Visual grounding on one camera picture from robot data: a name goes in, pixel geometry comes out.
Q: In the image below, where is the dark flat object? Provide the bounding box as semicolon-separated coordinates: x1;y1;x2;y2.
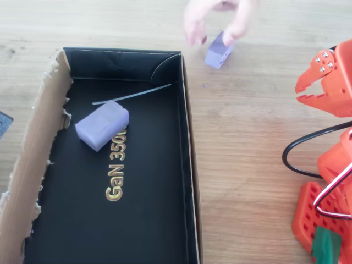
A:
0;111;14;140

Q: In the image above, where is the black cardboard box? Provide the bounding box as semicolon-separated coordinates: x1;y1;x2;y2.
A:
0;46;204;264

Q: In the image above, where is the purple foam block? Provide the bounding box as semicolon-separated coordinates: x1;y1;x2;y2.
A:
74;100;130;152
204;30;235;70

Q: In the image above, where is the black cable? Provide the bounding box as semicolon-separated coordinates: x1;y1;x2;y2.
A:
282;120;352;180

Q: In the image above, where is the white thin strip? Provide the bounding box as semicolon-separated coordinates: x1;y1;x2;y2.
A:
92;84;173;106

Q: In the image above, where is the red white black servo wire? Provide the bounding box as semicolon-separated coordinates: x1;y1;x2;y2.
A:
313;129;352;221

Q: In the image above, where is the person's hand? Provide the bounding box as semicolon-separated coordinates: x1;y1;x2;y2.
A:
183;0;261;46

